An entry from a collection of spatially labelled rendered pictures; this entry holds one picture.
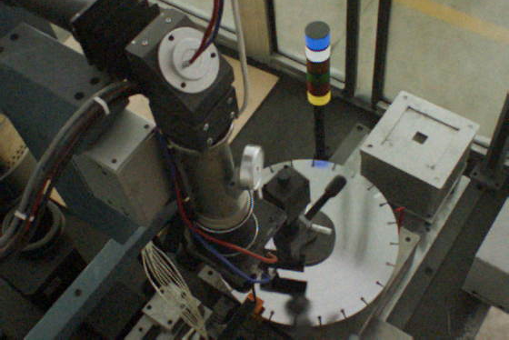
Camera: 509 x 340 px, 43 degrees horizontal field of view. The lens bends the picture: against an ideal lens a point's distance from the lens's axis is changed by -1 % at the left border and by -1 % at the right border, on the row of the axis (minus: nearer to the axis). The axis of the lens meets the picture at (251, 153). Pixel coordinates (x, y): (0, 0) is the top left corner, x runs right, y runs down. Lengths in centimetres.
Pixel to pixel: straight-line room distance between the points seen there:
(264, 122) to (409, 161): 41
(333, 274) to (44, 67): 65
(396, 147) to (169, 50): 83
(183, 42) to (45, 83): 17
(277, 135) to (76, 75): 93
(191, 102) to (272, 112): 101
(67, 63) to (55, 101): 4
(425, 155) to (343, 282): 34
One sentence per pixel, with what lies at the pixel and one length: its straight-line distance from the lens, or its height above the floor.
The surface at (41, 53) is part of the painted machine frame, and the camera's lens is 71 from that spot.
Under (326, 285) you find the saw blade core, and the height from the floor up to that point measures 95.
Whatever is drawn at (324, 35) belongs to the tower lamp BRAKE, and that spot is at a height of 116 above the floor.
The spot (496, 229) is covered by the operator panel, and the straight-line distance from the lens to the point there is 127.
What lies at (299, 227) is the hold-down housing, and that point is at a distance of 97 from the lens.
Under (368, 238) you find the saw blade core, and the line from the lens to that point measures 117.
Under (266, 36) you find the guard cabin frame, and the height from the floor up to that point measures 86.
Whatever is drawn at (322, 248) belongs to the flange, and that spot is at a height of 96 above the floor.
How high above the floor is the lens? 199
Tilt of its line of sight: 55 degrees down
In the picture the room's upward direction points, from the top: 10 degrees counter-clockwise
